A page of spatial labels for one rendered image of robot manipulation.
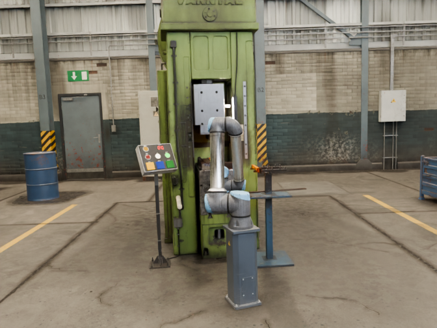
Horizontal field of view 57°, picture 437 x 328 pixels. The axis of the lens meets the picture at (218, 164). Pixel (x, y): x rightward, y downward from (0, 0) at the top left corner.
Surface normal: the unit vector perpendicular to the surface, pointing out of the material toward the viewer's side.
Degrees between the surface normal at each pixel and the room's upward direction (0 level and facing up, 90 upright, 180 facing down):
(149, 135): 90
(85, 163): 90
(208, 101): 90
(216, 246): 90
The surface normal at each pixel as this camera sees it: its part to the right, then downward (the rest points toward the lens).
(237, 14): 0.13, 0.11
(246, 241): 0.34, 0.10
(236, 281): -0.42, 0.12
